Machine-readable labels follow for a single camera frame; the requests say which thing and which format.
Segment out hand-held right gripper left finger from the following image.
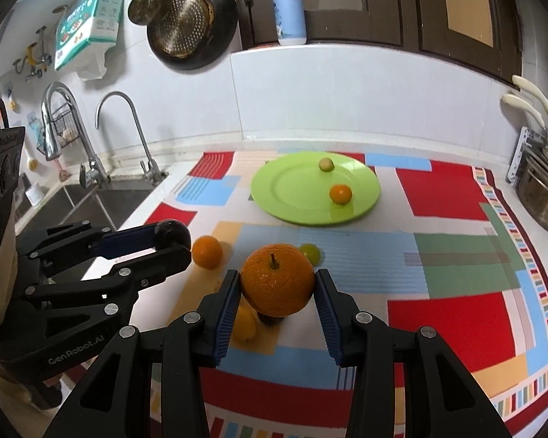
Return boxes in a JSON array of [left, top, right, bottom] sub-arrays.
[[42, 269, 243, 438]]

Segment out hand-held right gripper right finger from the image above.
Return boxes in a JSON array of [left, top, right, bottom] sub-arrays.
[[314, 268, 514, 438]]

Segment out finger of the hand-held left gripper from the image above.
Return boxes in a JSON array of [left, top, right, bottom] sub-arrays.
[[23, 243, 193, 327], [18, 221, 166, 263]]

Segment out yellow-green round fruit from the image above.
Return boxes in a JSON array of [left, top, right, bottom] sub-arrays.
[[298, 243, 323, 265], [231, 303, 258, 344]]

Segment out dark plum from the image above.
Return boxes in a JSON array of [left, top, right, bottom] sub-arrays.
[[156, 220, 193, 256]]

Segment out small orange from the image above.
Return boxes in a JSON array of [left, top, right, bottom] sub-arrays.
[[191, 235, 223, 268], [329, 184, 352, 205]]

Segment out large orange with stem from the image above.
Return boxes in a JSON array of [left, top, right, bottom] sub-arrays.
[[240, 244, 316, 318]]

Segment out green plate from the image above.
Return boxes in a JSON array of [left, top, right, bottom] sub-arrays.
[[250, 151, 381, 226]]

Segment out stainless steel sink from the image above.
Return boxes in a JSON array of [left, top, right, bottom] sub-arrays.
[[14, 178, 158, 238]]

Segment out chrome gooseneck faucet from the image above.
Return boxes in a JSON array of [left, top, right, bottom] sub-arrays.
[[95, 92, 170, 186]]

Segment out white cup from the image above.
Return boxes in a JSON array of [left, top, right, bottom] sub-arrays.
[[25, 182, 46, 206]]

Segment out chrome pull-down faucet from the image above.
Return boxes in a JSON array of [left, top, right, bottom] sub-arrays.
[[41, 82, 110, 189]]

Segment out colourful patchwork cloth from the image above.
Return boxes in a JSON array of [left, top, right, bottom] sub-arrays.
[[148, 150, 548, 438]]

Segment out white plastic bag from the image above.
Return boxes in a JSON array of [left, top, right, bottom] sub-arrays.
[[74, 46, 109, 81]]

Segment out tissue pack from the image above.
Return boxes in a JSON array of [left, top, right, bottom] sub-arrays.
[[53, 0, 125, 72]]

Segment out brass perforated strainer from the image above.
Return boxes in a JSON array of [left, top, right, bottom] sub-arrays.
[[153, 0, 213, 58]]

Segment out small brass pot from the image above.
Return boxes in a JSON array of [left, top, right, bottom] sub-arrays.
[[128, 0, 174, 26]]

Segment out black frying pan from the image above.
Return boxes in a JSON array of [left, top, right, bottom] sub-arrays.
[[146, 0, 238, 71]]

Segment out stainless steel pot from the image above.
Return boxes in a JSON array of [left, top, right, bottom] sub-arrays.
[[516, 148, 548, 237]]

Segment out white pump bottle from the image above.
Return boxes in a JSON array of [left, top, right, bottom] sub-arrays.
[[273, 0, 308, 47]]

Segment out black wire basket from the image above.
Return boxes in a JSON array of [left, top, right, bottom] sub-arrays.
[[35, 100, 83, 156]]

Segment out brass wall tap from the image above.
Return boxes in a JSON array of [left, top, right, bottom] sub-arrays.
[[34, 27, 56, 77], [13, 43, 42, 83]]

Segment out metal rack bracket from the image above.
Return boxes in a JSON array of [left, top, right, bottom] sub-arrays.
[[507, 127, 530, 186]]

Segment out dark wooden window frame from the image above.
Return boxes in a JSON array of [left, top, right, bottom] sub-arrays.
[[231, 0, 524, 85]]

